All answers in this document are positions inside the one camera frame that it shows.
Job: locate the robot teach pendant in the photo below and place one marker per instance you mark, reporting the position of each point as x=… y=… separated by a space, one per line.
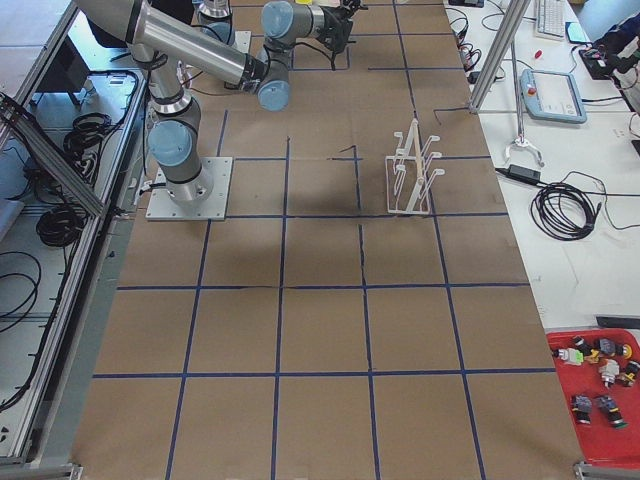
x=552 y=96

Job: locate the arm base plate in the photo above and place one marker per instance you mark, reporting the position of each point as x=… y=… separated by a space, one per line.
x=204 y=198

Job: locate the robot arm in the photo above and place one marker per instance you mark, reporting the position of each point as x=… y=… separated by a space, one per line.
x=285 y=25
x=157 y=43

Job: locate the aluminium frame post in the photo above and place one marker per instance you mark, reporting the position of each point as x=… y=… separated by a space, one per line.
x=502 y=40

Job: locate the white wire cup rack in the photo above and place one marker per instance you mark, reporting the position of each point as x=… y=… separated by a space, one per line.
x=409 y=173

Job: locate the red parts tray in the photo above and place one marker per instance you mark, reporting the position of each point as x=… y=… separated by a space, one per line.
x=599 y=374

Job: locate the white keyboard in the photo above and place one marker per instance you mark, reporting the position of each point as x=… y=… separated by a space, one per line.
x=549 y=19

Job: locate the black power adapter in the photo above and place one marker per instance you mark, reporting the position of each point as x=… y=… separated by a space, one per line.
x=524 y=175

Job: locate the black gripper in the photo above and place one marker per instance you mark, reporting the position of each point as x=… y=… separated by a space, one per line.
x=335 y=31

